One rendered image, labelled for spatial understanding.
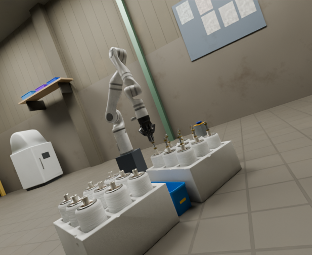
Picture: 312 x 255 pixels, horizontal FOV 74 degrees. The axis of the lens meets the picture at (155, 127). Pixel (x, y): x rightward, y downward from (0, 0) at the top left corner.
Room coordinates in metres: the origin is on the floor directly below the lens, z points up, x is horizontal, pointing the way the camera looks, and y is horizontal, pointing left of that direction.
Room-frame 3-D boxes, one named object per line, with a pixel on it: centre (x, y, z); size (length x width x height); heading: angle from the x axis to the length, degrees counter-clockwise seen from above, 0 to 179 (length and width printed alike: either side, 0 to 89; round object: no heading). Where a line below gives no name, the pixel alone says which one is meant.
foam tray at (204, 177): (1.24, -0.12, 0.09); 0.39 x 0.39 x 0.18; 37
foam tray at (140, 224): (0.91, 0.32, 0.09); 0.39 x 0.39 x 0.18; 40
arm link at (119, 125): (1.50, 0.26, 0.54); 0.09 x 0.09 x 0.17; 69
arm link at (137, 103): (1.27, 0.06, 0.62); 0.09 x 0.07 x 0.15; 98
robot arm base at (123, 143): (1.50, 0.26, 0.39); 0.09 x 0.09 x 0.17; 66
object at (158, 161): (1.27, 0.05, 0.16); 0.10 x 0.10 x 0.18
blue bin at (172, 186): (1.07, 0.09, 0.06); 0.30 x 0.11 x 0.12; 39
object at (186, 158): (1.08, -0.10, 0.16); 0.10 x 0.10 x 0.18
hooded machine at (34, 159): (4.58, 2.74, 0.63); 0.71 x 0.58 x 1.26; 66
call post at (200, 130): (1.48, -0.30, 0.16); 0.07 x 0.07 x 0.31; 37
